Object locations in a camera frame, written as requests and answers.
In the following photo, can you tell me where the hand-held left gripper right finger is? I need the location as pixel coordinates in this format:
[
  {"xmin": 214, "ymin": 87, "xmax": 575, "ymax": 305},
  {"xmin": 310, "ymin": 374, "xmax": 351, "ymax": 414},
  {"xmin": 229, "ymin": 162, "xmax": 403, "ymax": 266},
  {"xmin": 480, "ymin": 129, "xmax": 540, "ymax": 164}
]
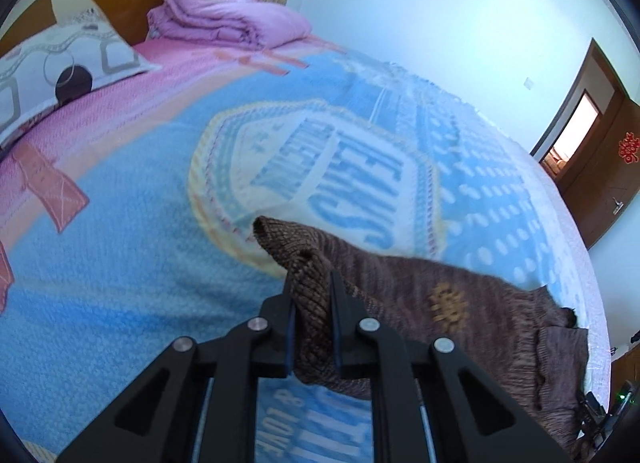
[{"xmin": 331, "ymin": 269, "xmax": 572, "ymax": 463}]

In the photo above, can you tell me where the folded pink quilt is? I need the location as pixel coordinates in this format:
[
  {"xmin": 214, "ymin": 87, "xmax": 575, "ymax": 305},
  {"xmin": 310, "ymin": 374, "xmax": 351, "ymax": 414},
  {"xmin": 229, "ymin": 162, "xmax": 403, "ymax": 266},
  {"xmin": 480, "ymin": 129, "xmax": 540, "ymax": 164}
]
[{"xmin": 146, "ymin": 0, "xmax": 314, "ymax": 50}]

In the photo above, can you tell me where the brown knitted sweater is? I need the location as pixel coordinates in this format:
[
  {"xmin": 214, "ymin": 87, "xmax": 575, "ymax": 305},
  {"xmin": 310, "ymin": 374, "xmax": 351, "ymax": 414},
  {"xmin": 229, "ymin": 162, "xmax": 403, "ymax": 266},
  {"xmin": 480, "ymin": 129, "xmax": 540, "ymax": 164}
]
[{"xmin": 252, "ymin": 216, "xmax": 592, "ymax": 455}]

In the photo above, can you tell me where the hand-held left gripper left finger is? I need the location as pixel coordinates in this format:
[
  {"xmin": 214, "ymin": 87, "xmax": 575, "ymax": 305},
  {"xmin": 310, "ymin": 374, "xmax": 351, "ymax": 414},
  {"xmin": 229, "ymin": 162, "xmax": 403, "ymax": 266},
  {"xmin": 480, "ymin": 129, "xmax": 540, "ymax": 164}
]
[{"xmin": 57, "ymin": 274, "xmax": 297, "ymax": 463}]

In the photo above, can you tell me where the brown wooden door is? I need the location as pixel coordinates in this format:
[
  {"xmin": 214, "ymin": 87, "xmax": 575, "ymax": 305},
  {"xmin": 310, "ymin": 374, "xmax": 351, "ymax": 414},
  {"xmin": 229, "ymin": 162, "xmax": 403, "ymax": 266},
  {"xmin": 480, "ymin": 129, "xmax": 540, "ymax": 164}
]
[{"xmin": 556, "ymin": 92, "xmax": 640, "ymax": 250}]

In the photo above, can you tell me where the white patterned pillow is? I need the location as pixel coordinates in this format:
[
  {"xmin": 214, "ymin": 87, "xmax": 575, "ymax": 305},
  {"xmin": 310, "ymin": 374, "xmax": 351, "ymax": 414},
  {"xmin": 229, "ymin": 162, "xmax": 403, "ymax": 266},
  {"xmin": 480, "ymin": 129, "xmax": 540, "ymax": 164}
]
[{"xmin": 0, "ymin": 8, "xmax": 164, "ymax": 150}]

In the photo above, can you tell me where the red door decoration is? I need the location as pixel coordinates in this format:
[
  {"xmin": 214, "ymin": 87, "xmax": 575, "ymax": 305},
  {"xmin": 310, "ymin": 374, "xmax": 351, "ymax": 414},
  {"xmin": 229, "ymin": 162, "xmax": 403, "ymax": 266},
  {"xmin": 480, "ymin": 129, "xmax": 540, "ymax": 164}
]
[{"xmin": 616, "ymin": 130, "xmax": 640, "ymax": 164}]

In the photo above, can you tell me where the brown door frame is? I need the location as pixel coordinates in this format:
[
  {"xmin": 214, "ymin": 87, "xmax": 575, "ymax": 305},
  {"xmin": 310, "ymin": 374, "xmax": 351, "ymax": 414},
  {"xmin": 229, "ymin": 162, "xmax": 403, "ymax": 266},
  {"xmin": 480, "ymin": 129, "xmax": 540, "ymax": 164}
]
[{"xmin": 530, "ymin": 37, "xmax": 625, "ymax": 171}]

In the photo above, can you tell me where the blue and pink printed blanket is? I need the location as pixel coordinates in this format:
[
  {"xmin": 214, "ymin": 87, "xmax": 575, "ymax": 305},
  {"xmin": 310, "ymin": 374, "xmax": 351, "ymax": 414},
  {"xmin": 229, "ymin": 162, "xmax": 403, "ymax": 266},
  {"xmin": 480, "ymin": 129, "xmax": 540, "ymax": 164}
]
[{"xmin": 0, "ymin": 36, "xmax": 613, "ymax": 463}]

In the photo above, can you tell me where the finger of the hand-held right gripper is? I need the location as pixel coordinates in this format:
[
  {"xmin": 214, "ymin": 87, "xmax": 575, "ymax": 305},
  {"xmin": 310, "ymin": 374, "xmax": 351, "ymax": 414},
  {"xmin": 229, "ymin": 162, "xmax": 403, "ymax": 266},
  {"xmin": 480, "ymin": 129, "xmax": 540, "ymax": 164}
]
[{"xmin": 579, "ymin": 390, "xmax": 609, "ymax": 446}]

